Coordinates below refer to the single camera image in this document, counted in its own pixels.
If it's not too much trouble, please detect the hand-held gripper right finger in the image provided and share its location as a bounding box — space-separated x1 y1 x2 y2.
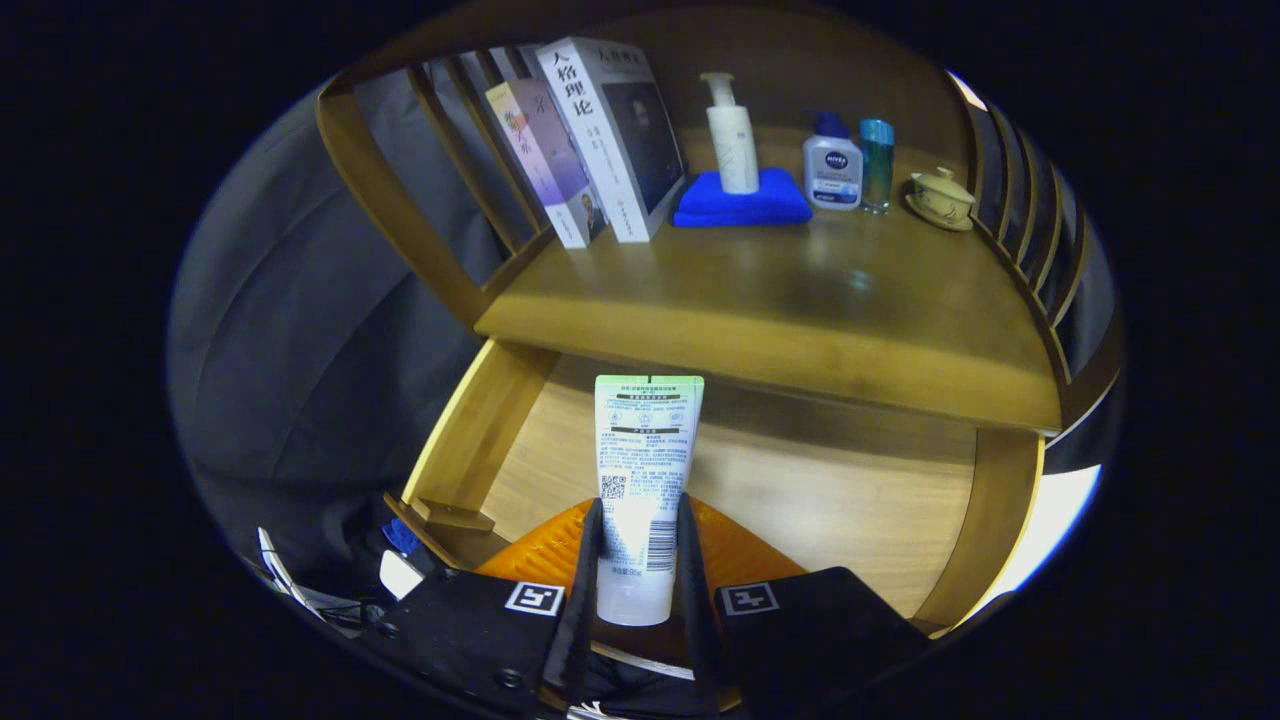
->
676 493 933 720

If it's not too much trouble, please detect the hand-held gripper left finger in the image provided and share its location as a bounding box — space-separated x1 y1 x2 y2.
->
370 497 607 720

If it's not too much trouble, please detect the wooden drawer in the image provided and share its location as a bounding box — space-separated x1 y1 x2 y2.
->
385 335 1046 641

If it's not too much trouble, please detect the white tube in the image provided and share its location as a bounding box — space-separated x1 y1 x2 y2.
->
594 375 706 627

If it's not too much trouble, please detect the wooden countertop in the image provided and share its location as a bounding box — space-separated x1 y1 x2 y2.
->
473 125 1063 433

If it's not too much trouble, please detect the wooden cabinet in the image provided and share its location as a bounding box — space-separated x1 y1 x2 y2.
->
315 5 1126 471

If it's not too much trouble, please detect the white panel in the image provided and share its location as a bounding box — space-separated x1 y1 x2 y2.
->
990 465 1101 601

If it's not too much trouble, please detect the black backdrop cloth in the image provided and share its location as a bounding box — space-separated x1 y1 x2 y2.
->
168 65 541 601

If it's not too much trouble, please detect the blue folded cloth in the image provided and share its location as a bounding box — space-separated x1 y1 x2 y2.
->
671 167 814 229

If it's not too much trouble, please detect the purple book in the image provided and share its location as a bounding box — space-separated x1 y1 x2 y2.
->
485 78 608 250

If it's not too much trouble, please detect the white bottle with blue cap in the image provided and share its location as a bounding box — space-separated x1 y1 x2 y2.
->
801 112 864 212

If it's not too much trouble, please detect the white pump bottle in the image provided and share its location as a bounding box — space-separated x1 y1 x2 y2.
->
699 72 761 196

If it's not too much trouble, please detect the lidded tea cup with saucer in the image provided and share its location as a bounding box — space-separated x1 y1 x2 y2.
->
905 166 977 233

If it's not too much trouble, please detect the white book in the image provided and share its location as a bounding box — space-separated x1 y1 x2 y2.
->
536 37 687 244

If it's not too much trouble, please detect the teal bottle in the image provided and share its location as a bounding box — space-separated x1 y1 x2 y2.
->
858 118 896 216

